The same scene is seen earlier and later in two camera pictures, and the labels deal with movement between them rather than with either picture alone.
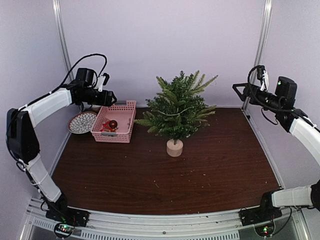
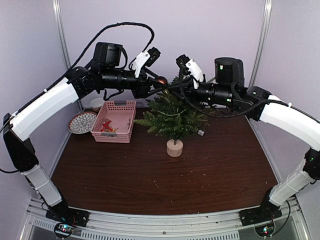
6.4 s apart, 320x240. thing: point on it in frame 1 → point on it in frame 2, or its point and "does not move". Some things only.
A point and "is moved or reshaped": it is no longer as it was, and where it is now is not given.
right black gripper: (247, 93) → (188, 88)
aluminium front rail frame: (218, 225) does not move
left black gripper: (106, 99) → (142, 89)
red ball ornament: (113, 124) → (162, 80)
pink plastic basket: (123, 113) does not move
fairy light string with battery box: (171, 114) is moved or reshaped
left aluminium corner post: (63, 36) does not move
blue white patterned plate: (82, 122) does not move
